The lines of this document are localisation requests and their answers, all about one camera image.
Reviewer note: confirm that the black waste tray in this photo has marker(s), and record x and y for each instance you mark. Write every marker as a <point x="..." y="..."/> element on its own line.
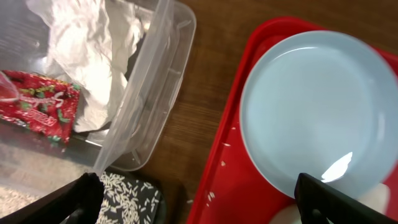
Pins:
<point x="128" y="200"/>

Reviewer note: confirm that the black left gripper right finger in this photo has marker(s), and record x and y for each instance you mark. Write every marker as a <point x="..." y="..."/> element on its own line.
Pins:
<point x="318" y="203"/>

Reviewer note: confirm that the clear plastic bin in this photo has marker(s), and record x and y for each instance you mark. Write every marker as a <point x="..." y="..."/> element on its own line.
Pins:
<point x="155" y="73"/>

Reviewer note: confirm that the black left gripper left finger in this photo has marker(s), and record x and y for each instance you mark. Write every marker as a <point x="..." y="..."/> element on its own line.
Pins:
<point x="77" y="202"/>

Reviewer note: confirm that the light blue plate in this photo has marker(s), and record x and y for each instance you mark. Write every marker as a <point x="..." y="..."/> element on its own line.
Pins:
<point x="322" y="103"/>

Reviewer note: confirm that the red snack wrapper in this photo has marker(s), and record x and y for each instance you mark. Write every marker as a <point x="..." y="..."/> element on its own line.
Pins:
<point x="43" y="105"/>

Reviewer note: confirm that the white napkin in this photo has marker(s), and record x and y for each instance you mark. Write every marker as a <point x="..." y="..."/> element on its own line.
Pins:
<point x="90" y="42"/>

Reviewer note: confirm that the food scraps with rice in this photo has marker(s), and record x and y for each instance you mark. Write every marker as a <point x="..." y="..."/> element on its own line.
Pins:
<point x="13" y="200"/>

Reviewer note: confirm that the cream plastic spoon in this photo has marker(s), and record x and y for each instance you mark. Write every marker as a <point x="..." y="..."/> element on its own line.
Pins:
<point x="376" y="199"/>

